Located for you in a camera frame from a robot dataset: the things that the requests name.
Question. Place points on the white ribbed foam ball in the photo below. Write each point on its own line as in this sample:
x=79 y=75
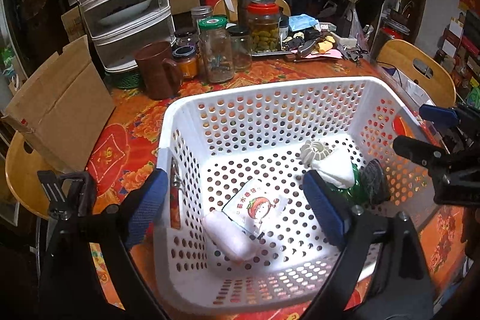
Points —
x=313 y=151

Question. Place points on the black phone stand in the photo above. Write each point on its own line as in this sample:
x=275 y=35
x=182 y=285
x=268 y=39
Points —
x=69 y=195

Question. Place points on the green lid glass jar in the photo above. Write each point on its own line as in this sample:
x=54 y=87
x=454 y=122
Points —
x=215 y=47

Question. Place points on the white cloth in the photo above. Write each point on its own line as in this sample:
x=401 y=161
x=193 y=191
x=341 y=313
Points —
x=336 y=169

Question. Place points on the tissue packet with tomato print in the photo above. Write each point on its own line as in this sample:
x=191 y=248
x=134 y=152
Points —
x=255 y=206

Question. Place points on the right wooden chair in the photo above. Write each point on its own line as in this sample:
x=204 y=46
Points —
x=420 y=68

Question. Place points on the white perforated plastic basket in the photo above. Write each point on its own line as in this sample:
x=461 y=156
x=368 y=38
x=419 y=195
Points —
x=212 y=144

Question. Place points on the dark grey socks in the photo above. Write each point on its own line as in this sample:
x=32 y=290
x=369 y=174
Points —
x=374 y=182

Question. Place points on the brown plastic mug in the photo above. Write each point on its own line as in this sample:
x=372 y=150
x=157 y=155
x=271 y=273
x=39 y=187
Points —
x=161 y=75

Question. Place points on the wooden chair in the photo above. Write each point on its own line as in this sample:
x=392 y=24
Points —
x=22 y=177
x=420 y=68

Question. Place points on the green foil packet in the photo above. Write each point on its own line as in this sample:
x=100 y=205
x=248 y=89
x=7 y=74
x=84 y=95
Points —
x=356 y=194

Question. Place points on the cardboard box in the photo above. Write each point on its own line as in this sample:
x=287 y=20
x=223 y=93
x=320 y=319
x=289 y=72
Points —
x=62 y=107

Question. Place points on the white towel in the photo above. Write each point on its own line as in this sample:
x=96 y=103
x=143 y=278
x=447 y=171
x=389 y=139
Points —
x=228 y=237

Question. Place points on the red lid pickle jar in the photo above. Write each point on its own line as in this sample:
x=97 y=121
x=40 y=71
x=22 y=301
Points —
x=263 y=23

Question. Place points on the left wooden chair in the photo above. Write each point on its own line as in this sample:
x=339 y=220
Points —
x=22 y=177

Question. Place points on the small empty glass jar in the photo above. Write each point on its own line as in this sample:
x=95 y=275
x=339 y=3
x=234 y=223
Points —
x=241 y=47

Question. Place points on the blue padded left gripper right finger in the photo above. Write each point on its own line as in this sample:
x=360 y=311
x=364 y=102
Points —
x=330 y=208

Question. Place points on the orange sauce jar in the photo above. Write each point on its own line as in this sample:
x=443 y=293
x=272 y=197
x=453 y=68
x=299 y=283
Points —
x=186 y=59

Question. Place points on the orange floral tablecloth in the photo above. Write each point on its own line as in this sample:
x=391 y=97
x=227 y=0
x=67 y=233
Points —
x=126 y=153

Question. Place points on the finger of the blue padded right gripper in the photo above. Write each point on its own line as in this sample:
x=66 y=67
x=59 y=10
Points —
x=443 y=117
x=419 y=152

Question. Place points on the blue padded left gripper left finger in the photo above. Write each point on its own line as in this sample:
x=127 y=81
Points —
x=153 y=193

